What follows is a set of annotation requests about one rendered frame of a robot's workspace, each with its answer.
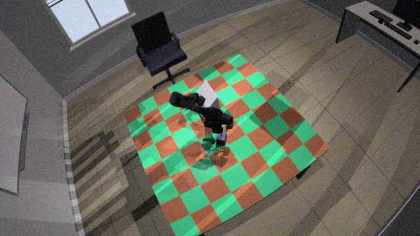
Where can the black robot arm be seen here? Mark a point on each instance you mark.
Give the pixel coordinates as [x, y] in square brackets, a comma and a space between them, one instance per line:
[212, 114]

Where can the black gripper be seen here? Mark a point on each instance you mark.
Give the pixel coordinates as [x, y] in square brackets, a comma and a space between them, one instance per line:
[208, 124]

